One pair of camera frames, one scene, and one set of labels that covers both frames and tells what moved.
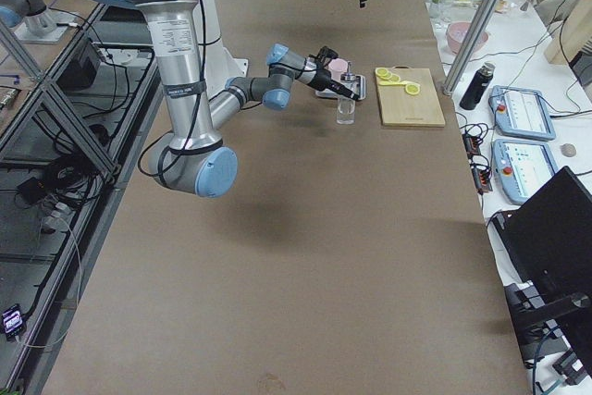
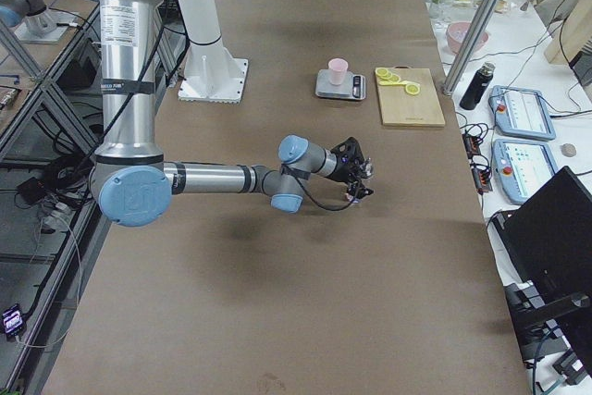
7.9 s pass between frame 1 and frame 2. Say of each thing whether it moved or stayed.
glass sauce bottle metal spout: moved
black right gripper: moved
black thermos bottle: stayed
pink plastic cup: stayed
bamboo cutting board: stayed
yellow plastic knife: stayed
